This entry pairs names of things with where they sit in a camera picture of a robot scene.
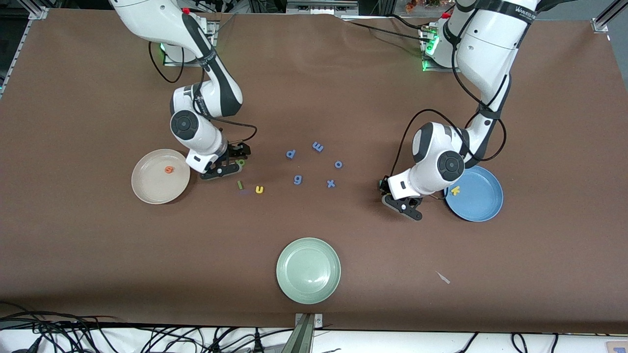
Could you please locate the aluminium frame rail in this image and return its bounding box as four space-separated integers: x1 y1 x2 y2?
591 0 628 34
0 6 50 99

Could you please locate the green plate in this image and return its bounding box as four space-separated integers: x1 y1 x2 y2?
276 237 342 305

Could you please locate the grey metal frame piece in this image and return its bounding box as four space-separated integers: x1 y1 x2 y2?
286 0 360 16

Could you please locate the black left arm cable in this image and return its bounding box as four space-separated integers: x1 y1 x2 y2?
390 29 507 178

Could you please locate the blue plate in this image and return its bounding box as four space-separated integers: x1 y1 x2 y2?
444 165 504 223

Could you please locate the grey metal bracket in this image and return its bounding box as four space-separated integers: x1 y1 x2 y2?
293 312 324 353

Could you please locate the beige brown plate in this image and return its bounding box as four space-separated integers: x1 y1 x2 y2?
131 149 191 205

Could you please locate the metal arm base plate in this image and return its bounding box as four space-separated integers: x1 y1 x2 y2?
163 20 217 67
421 27 474 74

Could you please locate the brown table cover sheet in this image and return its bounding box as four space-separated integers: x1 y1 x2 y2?
0 9 628 334

